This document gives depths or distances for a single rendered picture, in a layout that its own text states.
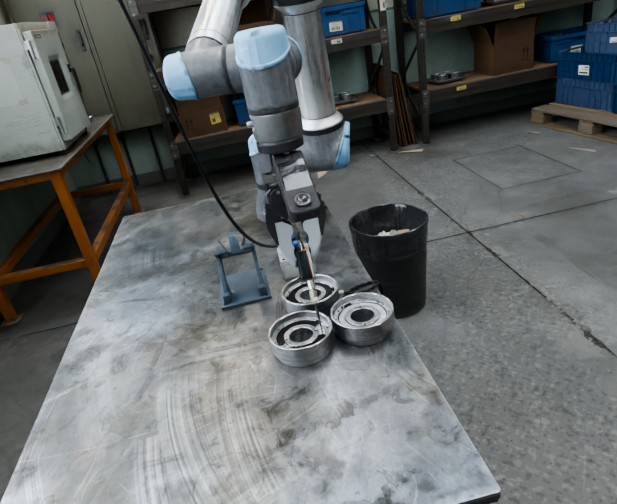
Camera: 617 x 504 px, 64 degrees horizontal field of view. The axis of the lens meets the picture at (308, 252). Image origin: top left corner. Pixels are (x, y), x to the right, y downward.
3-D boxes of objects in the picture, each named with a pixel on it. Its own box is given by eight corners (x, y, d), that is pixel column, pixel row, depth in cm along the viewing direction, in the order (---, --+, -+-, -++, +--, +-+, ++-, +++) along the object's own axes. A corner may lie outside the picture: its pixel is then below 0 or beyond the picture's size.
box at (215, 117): (237, 128, 413) (227, 82, 396) (178, 141, 405) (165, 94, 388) (231, 120, 448) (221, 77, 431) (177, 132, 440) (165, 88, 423)
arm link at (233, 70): (235, 39, 84) (218, 46, 74) (301, 28, 82) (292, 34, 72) (246, 87, 87) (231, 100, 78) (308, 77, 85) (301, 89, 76)
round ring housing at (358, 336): (408, 329, 83) (406, 308, 81) (358, 357, 78) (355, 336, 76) (369, 304, 91) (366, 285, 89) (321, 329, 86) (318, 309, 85)
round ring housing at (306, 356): (304, 379, 76) (299, 358, 74) (260, 354, 83) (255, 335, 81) (348, 342, 82) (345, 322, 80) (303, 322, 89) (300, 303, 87)
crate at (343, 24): (355, 29, 433) (352, 1, 423) (367, 30, 399) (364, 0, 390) (297, 40, 429) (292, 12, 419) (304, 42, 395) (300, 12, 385)
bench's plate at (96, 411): (502, 502, 55) (502, 490, 55) (-54, 660, 50) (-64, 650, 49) (309, 182, 162) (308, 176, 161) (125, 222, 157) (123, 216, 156)
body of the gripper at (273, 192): (310, 196, 85) (298, 126, 80) (320, 214, 78) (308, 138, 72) (266, 206, 84) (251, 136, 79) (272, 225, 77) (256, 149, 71)
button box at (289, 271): (317, 273, 104) (314, 252, 102) (284, 280, 104) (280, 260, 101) (310, 256, 111) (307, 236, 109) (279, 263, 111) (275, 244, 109)
